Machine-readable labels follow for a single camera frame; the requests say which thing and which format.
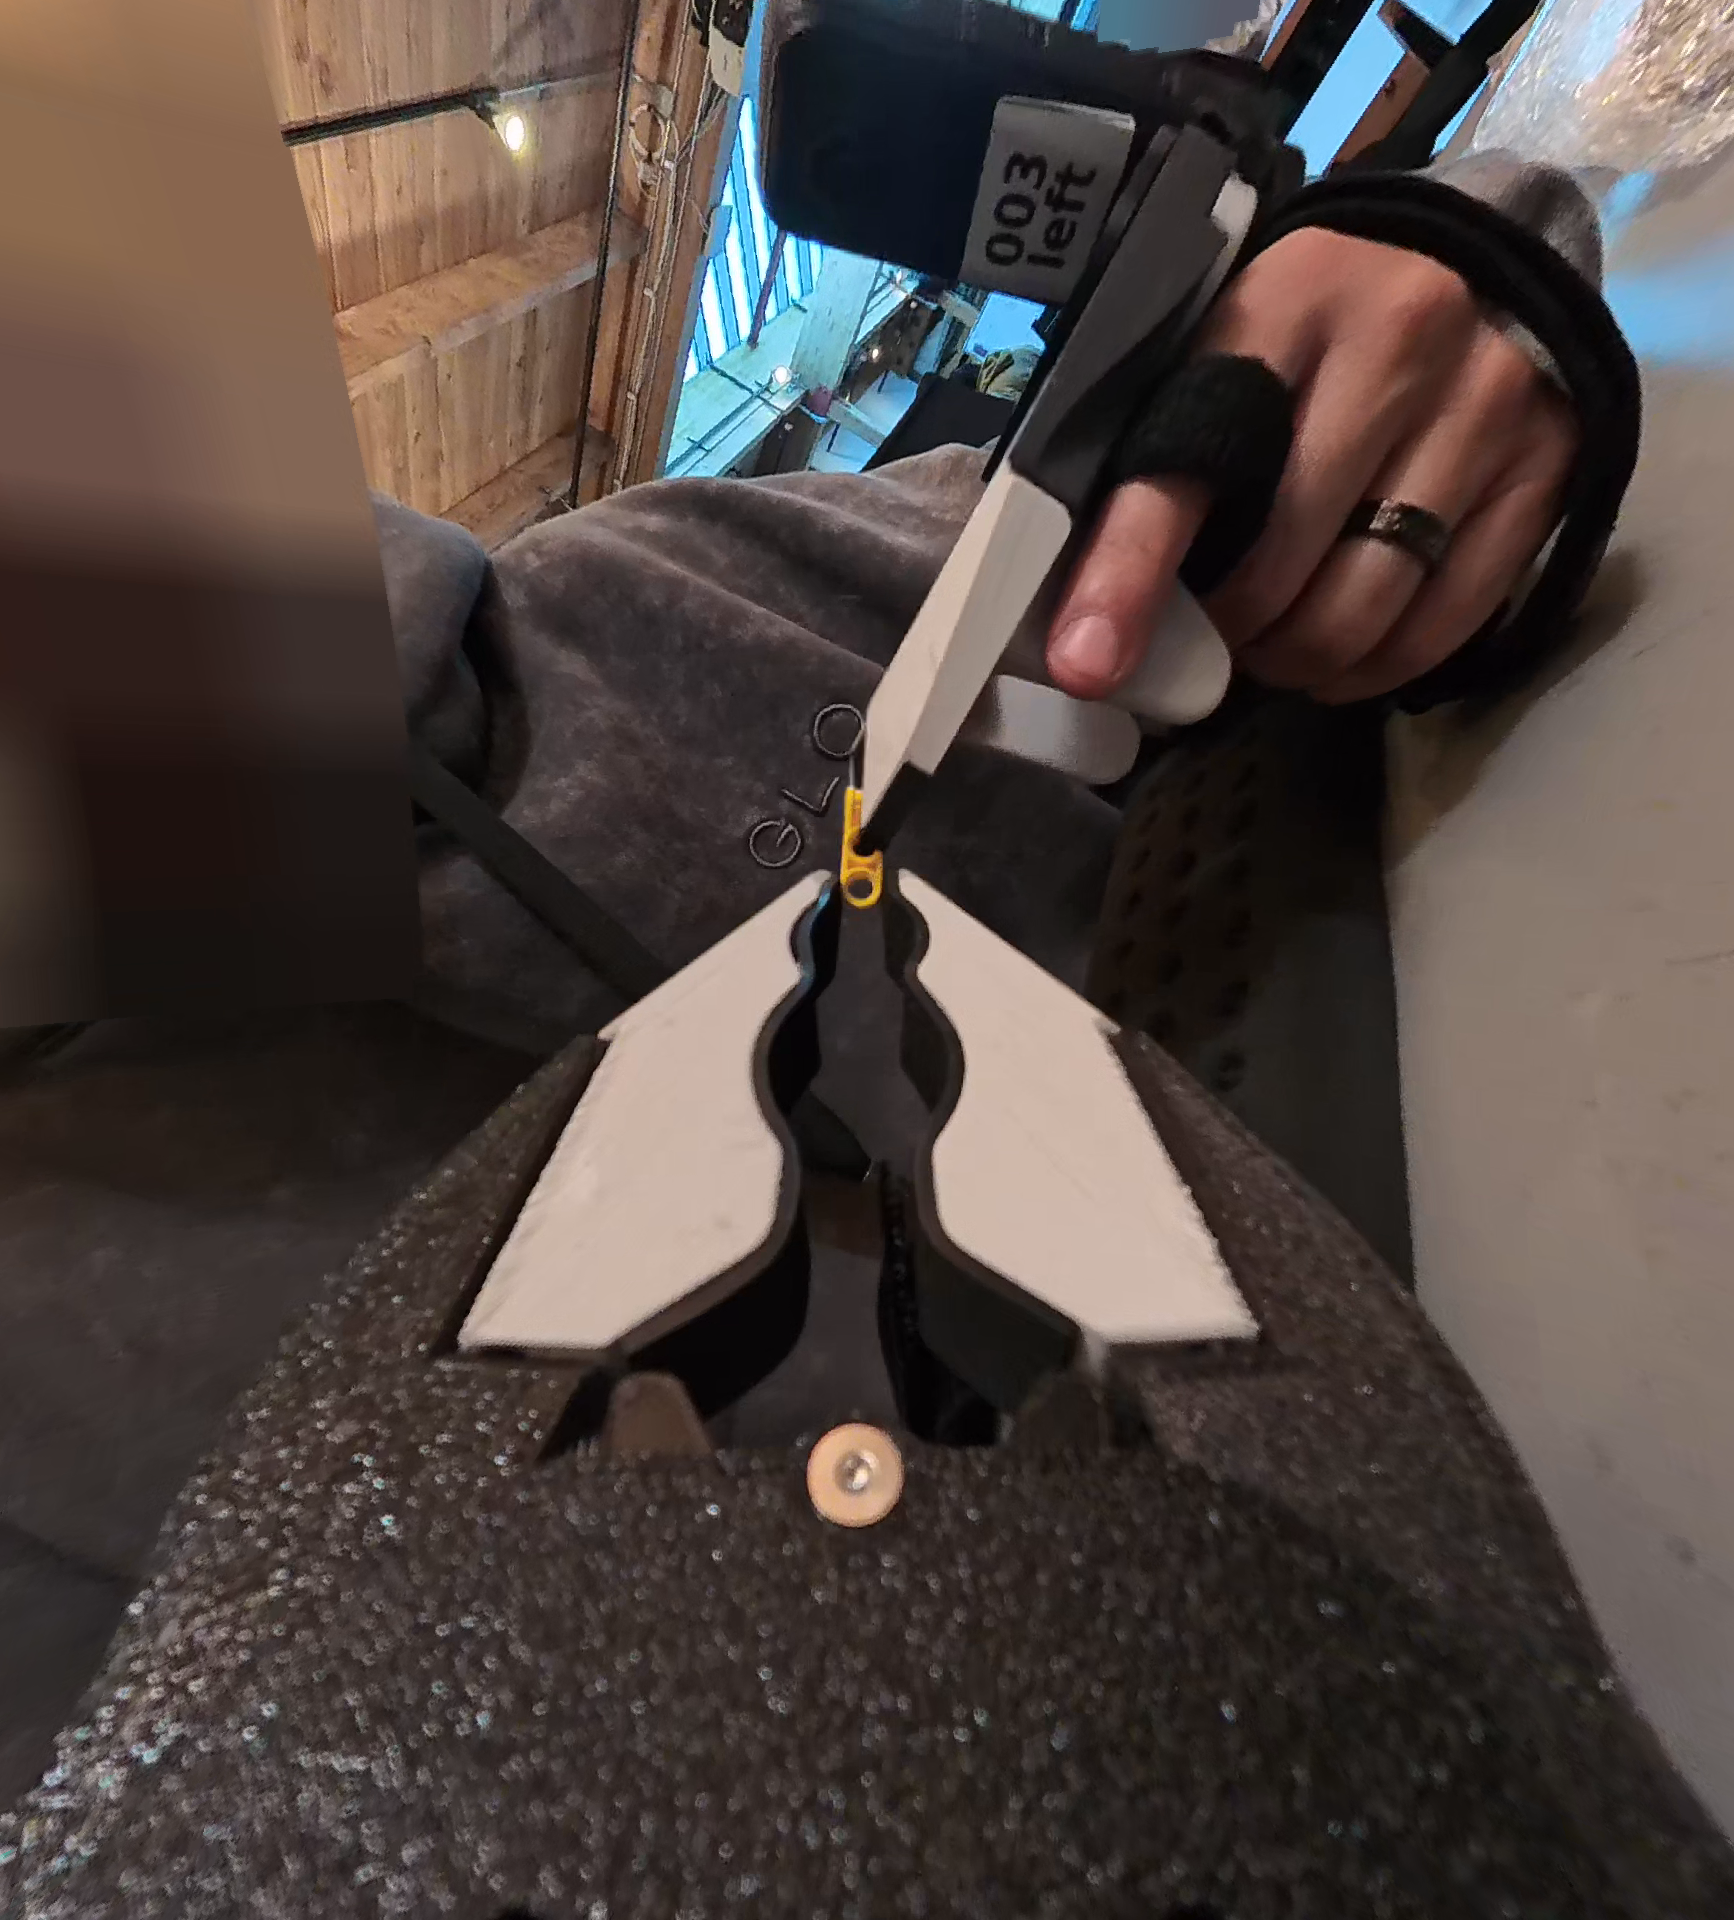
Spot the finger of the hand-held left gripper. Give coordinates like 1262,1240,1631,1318
852,456,1077,845

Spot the person's left hand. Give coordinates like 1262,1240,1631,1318
1043,216,1575,707

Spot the black strap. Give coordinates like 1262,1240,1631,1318
409,742,667,991

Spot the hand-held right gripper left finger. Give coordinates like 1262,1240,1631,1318
457,872,832,1450

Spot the crumpled clear plastic wrap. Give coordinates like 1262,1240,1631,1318
1467,0,1734,168

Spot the grey desk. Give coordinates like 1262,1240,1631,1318
1384,149,1734,1920

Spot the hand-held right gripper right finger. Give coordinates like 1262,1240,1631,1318
886,872,1262,1442

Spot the small yellow building brick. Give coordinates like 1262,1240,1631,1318
835,785,888,912

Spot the dark metal ring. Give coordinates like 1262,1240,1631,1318
1338,493,1454,571

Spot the person's grey sweatshirt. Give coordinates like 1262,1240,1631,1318
364,441,1155,1051

